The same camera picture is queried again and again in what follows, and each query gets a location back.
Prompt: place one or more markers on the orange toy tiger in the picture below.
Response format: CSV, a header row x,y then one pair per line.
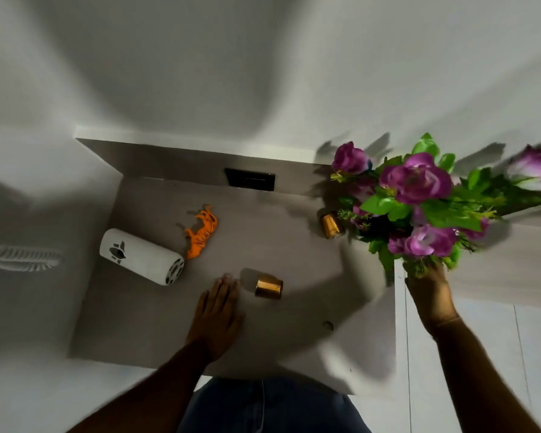
x,y
201,234

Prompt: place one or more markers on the person's right forearm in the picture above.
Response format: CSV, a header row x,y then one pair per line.
x,y
478,383

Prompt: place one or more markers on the person's right fingers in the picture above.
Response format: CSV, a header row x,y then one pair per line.
x,y
426,274

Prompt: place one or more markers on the person's left fingers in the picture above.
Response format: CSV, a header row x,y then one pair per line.
x,y
220,293

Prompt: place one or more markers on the purple artificial flower bouquet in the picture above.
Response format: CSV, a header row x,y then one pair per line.
x,y
417,180

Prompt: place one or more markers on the white cylindrical cutout vase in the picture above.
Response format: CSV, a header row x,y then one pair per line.
x,y
139,256

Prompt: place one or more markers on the person's right hand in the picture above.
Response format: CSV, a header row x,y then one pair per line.
x,y
433,302

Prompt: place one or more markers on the copper metal cup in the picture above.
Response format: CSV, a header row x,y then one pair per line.
x,y
268,288
331,226

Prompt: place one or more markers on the white feather wall ornament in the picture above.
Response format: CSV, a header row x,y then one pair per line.
x,y
22,258

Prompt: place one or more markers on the person's left forearm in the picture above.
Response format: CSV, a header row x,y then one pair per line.
x,y
153,392

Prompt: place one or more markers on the black wall socket plate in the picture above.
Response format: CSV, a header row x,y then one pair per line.
x,y
250,179

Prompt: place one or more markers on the person's blue jeans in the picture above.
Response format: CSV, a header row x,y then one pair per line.
x,y
266,408

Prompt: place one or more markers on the person's left hand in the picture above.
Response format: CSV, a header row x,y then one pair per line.
x,y
216,317

